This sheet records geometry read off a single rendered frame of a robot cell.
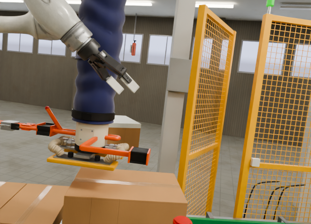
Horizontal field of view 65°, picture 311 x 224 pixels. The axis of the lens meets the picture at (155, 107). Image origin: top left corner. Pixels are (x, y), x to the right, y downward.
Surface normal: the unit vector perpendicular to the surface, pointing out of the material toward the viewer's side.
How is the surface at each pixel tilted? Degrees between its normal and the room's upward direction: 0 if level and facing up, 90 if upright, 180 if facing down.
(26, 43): 90
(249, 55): 90
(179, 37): 90
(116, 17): 73
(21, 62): 90
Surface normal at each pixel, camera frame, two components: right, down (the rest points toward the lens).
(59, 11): 0.54, -0.01
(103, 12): 0.37, -0.12
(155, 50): -0.26, 0.06
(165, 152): 0.08, 0.11
